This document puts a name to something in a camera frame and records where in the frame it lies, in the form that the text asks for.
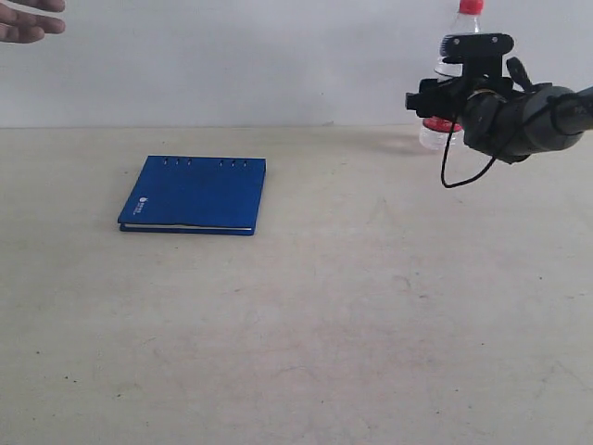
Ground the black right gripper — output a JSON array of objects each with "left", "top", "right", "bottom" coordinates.
[{"left": 405, "top": 76, "right": 514, "bottom": 130}]

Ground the clear water bottle red cap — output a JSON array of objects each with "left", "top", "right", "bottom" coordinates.
[{"left": 419, "top": 0, "right": 485, "bottom": 151}]

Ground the blue ring binder notebook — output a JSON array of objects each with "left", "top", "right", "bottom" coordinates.
[{"left": 118, "top": 155, "right": 267, "bottom": 236}]

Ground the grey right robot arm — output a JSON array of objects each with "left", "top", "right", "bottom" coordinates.
[{"left": 405, "top": 77, "right": 592, "bottom": 164}]

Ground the person's open hand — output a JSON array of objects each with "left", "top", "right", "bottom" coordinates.
[{"left": 1, "top": 0, "right": 66, "bottom": 45}]

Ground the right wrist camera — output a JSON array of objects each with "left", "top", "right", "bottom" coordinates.
[{"left": 439, "top": 32, "right": 514, "bottom": 79}]

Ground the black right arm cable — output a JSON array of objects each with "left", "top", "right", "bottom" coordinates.
[{"left": 440, "top": 57, "right": 557, "bottom": 189}]

